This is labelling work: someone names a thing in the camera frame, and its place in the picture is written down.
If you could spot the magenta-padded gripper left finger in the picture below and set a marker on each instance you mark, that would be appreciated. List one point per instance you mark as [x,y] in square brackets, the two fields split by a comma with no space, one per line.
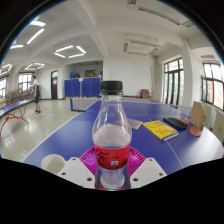
[76,171]

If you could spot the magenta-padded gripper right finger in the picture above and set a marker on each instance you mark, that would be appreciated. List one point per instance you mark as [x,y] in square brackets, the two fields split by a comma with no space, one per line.
[148,171]

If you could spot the clear bottle with red label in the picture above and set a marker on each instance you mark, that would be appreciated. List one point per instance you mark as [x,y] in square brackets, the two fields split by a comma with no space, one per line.
[111,155]

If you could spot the white mug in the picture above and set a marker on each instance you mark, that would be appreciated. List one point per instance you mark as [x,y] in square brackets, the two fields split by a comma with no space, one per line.
[52,163]

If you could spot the yellow book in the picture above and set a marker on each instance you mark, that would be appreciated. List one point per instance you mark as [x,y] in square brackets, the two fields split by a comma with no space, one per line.
[160,129]

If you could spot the grey booklet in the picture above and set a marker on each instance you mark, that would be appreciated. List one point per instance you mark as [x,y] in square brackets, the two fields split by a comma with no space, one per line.
[136,124]

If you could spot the black paddle case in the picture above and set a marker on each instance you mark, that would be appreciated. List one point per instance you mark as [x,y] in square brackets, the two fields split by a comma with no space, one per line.
[175,123]

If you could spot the red table tennis paddle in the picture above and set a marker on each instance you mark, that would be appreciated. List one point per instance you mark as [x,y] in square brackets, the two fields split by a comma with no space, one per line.
[184,120]
[195,132]

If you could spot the brown cardboard box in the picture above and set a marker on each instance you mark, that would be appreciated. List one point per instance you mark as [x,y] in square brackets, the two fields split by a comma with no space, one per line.
[197,115]

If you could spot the brown chair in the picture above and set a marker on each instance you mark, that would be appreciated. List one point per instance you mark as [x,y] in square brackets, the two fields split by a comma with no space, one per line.
[145,93]

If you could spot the beige cabinet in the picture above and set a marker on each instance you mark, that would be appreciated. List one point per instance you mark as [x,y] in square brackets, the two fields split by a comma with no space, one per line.
[219,128]

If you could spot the blue partition boards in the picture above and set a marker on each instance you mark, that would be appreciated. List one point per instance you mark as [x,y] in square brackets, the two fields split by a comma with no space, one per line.
[81,87]

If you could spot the person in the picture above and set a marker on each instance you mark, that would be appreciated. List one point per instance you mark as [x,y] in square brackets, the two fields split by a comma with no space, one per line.
[36,93]

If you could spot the dark door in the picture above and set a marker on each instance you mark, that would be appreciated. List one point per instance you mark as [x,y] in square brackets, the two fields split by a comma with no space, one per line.
[54,85]

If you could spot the blue table with red legs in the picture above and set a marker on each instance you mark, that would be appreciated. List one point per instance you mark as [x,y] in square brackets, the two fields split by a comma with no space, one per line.
[10,108]

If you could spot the dark-framed window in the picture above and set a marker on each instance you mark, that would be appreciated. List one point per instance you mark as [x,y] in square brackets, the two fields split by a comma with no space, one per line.
[173,81]
[213,85]

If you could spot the shelf unit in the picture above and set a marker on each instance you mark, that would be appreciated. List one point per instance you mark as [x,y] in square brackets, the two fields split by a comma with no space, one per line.
[15,96]

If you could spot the ceiling light group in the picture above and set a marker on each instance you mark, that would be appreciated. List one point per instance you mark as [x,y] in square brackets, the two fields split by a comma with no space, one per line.
[70,51]

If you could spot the ceiling air conditioner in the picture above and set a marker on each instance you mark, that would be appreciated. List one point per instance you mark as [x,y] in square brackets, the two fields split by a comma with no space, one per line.
[141,47]

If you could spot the framed wall picture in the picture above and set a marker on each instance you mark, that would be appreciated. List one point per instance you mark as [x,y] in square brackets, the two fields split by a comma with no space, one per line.
[90,73]

